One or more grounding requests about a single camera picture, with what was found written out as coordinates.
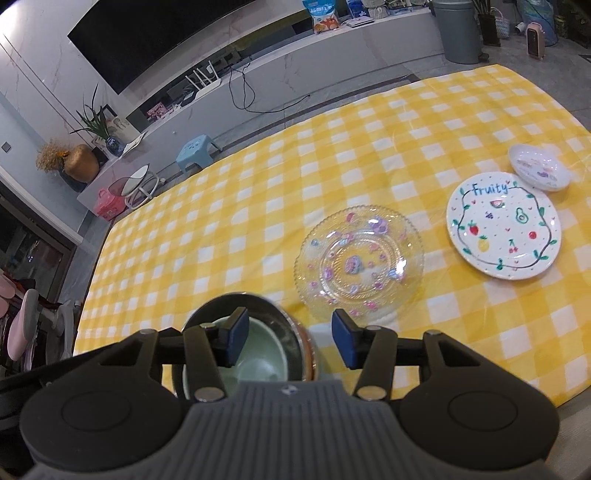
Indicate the blue steel bowl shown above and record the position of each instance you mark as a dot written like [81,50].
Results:
[316,357]

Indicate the clear glass flower plate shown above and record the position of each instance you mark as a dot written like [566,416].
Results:
[355,263]

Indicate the orange steel bowl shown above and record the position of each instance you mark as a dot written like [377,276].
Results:
[265,305]

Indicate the blue snack bag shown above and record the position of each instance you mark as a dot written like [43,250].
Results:
[321,16]

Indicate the black television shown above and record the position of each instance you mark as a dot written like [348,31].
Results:
[161,37]

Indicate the small white sticker plate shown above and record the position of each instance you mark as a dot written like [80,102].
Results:
[540,168]

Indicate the light blue plastic stool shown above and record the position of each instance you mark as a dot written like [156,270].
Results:
[196,150]

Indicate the white router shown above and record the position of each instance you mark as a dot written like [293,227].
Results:
[205,87]

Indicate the pink space heater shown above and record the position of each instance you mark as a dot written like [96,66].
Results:
[535,41]

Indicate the golden vase with dried flowers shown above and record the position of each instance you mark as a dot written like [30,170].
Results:
[81,164]

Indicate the blue water jug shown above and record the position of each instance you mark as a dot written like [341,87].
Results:
[538,11]

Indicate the yellow checkered tablecloth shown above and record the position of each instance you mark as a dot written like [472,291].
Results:
[277,184]

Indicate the grey trash can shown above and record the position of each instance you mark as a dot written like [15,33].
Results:
[457,32]

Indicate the pink chair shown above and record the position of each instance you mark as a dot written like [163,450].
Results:
[21,323]

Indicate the long-leaf potted plant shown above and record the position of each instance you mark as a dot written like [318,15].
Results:
[488,27]

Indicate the blue vase with plant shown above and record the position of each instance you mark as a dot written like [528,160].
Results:
[112,145]

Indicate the white round side table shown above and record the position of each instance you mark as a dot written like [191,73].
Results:
[134,181]

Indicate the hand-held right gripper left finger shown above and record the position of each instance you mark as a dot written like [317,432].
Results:
[239,337]

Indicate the pink basket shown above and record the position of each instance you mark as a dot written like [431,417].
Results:
[110,205]

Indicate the blue tissue pack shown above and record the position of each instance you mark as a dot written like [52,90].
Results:
[354,8]

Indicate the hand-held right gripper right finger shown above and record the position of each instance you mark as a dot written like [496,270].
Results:
[346,339]

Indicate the small woven basket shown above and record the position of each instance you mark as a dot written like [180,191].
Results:
[504,25]

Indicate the white fruit print plate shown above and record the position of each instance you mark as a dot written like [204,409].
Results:
[503,226]

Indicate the white book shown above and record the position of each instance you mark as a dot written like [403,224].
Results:
[359,23]

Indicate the white marble television console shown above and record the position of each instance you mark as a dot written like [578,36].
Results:
[323,60]

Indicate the pink picture card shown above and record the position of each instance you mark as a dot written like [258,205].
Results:
[156,110]

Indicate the green ceramic bowl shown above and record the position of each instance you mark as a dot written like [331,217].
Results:
[263,350]

